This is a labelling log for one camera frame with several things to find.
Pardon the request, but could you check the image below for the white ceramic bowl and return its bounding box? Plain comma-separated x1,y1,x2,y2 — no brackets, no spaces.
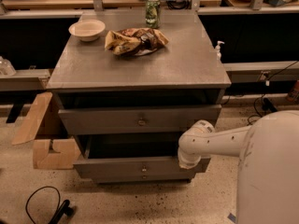
68,20,106,42

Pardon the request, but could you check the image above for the white pump bottle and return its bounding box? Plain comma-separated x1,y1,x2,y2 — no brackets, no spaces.
215,41,225,60

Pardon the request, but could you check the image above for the black floor cable loop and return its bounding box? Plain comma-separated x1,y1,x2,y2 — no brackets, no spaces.
24,186,76,224

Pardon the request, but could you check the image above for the crumpled yellow chip bag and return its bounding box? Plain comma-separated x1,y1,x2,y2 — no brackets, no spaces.
105,28,169,56

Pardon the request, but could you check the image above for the grey three-drawer cabinet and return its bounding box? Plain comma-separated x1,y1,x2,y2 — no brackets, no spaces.
46,9,232,185

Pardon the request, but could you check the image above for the grey drawer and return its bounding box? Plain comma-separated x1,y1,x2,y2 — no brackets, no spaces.
92,171,197,185
74,133,210,179
59,105,221,135

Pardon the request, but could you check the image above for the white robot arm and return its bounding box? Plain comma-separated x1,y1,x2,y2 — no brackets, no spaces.
178,110,299,224

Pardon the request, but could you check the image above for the black cable bundle right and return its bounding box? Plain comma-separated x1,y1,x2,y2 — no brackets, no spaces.
246,60,299,126

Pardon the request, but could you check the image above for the orange bottle right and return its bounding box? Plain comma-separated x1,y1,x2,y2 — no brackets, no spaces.
286,80,299,104

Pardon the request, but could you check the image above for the upright wooden board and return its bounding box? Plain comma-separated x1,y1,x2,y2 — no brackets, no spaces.
12,92,52,145

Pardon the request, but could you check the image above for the grey top drawer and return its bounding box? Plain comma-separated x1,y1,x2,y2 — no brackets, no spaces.
59,105,221,135

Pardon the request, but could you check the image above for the green soda can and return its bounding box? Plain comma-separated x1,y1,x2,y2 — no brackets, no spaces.
145,0,160,29

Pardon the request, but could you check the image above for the notched wooden block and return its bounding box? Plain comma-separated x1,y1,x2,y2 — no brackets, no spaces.
33,138,81,170

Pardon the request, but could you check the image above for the grey bottom drawer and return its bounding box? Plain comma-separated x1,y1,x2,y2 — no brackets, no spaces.
92,171,197,185

